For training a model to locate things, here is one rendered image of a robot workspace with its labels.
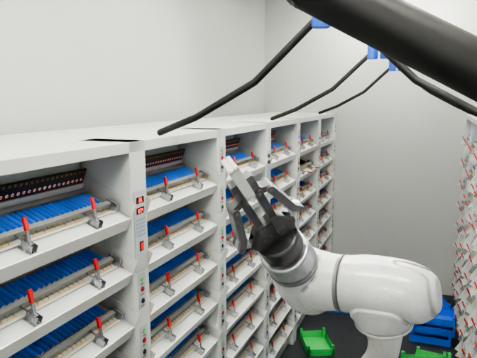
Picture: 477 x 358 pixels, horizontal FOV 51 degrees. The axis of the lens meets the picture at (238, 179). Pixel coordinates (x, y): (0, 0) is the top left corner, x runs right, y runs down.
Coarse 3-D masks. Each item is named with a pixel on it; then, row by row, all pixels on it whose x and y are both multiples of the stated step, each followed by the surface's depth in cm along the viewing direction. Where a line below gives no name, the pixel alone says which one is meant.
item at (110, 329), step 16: (112, 304) 172; (80, 320) 159; (96, 320) 155; (112, 320) 168; (128, 320) 170; (48, 336) 148; (64, 336) 151; (80, 336) 153; (96, 336) 155; (112, 336) 161; (128, 336) 168; (16, 352) 139; (32, 352) 140; (48, 352) 141; (64, 352) 147; (80, 352) 149; (96, 352) 152
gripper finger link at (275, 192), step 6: (270, 186) 72; (276, 186) 76; (270, 192) 73; (276, 192) 73; (282, 192) 75; (276, 198) 74; (282, 198) 75; (288, 198) 76; (294, 198) 79; (288, 204) 76; (294, 204) 77; (300, 204) 78; (294, 210) 78; (300, 210) 78
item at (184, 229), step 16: (192, 208) 234; (208, 208) 231; (160, 224) 205; (176, 224) 209; (192, 224) 221; (208, 224) 227; (160, 240) 196; (176, 240) 201; (192, 240) 208; (160, 256) 184
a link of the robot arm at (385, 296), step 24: (360, 264) 85; (384, 264) 83; (408, 264) 83; (336, 288) 85; (360, 288) 83; (384, 288) 81; (408, 288) 80; (432, 288) 80; (360, 312) 83; (384, 312) 81; (408, 312) 80; (432, 312) 80; (384, 336) 83
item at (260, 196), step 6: (258, 192) 72; (258, 198) 72; (264, 198) 73; (264, 204) 74; (264, 210) 76; (270, 210) 75; (270, 216) 76; (276, 216) 76; (276, 222) 77; (276, 228) 78; (282, 228) 78; (282, 234) 79
